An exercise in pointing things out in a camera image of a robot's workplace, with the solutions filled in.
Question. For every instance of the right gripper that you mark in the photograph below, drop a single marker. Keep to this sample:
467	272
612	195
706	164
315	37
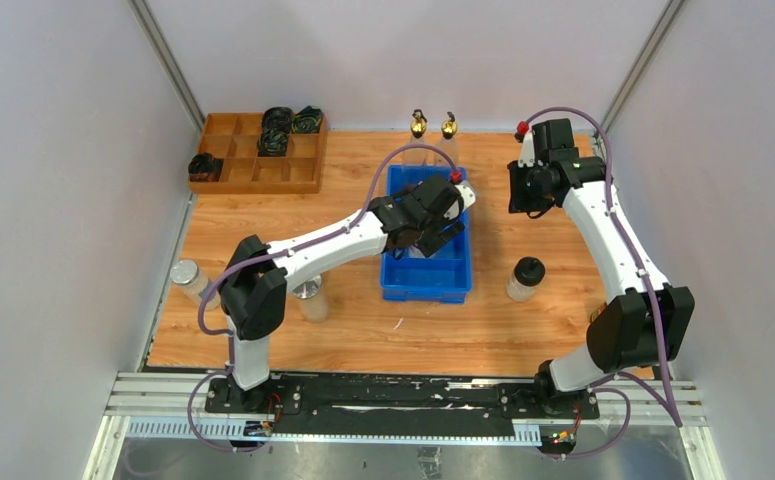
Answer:
519	203

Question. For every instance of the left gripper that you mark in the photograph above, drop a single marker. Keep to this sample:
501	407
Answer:
444	230

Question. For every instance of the tall oil bottle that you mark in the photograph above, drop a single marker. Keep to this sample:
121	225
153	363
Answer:
418	127
447	143

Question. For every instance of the blue plastic divided bin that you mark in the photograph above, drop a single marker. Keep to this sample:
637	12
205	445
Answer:
446	277

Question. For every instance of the black cap shaker jar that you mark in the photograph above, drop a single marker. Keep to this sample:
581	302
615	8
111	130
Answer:
526	276

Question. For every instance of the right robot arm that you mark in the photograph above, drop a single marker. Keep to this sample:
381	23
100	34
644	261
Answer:
645	317

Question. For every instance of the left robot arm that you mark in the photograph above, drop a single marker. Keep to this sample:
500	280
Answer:
254	288

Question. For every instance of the silver lid spice jar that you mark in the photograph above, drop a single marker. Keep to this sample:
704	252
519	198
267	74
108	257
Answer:
312	300

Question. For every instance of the wooden compartment tray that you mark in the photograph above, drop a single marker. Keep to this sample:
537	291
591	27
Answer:
232	140

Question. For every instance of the black roll left compartment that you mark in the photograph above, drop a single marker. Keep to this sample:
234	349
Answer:
205	167

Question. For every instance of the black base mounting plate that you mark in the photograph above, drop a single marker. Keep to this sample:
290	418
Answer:
392	406

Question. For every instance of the far left silver jar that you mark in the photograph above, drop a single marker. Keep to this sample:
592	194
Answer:
194	283

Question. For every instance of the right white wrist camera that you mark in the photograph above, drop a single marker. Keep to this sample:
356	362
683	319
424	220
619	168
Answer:
526	157

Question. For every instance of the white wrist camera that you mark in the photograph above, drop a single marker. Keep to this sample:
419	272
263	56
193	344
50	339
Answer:
466	199
526	157

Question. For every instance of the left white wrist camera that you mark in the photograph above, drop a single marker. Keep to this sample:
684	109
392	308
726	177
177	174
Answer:
466	199

